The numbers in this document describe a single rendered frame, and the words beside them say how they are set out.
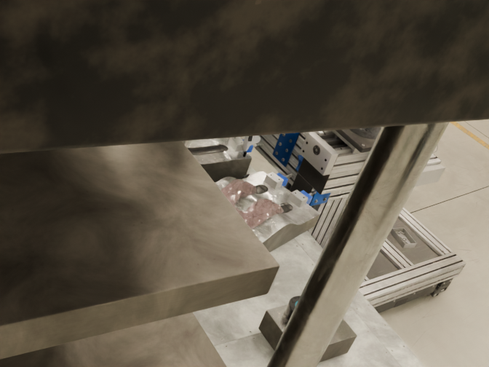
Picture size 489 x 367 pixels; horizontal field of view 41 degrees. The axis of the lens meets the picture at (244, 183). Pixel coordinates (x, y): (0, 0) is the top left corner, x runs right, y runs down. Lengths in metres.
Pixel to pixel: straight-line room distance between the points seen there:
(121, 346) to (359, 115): 0.58
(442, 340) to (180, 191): 2.63
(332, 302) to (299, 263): 1.22
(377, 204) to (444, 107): 0.17
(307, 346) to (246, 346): 0.86
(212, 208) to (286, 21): 0.45
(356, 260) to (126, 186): 0.30
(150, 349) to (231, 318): 0.80
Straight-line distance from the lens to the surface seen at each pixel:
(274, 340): 1.73
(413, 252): 3.43
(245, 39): 0.41
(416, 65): 0.53
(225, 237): 0.80
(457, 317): 3.56
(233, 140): 2.25
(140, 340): 0.99
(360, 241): 0.76
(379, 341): 1.92
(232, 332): 1.74
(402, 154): 0.70
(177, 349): 1.00
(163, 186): 0.85
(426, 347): 3.29
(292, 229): 2.05
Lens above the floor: 2.03
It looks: 33 degrees down
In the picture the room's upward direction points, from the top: 20 degrees clockwise
